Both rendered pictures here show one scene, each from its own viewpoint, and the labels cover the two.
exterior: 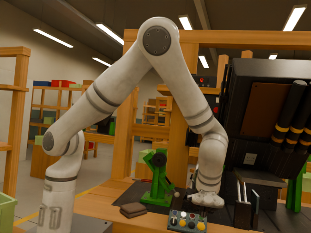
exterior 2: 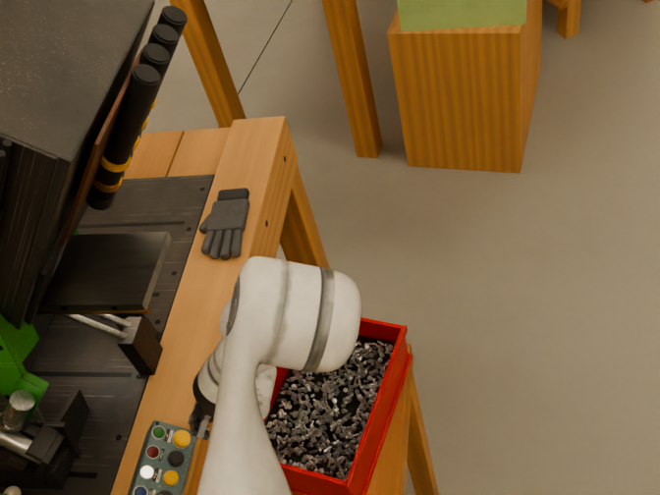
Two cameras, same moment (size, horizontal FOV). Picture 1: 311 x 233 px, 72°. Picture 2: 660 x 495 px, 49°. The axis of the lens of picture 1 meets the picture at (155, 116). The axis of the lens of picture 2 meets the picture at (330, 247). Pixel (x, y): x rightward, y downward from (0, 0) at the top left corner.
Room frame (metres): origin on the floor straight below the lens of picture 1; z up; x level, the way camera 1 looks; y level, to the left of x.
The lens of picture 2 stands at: (0.38, 0.39, 2.01)
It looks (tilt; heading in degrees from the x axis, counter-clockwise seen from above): 47 degrees down; 279
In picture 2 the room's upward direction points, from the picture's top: 17 degrees counter-clockwise
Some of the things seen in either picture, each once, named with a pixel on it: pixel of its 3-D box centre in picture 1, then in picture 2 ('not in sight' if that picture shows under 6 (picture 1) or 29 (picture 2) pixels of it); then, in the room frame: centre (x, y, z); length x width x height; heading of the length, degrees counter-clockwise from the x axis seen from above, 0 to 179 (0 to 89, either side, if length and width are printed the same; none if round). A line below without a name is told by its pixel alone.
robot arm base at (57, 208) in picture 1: (58, 204); not in sight; (0.66, 0.27, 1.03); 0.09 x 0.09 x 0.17; 79
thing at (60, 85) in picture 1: (61, 116); not in sight; (6.63, 2.91, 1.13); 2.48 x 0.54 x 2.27; 70
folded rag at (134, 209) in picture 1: (133, 209); not in sight; (0.94, 0.06, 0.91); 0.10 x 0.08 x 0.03; 130
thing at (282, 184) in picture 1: (250, 172); (58, 274); (1.00, -0.47, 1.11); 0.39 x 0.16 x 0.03; 169
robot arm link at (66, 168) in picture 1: (64, 153); not in sight; (0.66, 0.27, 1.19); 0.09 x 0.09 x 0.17; 58
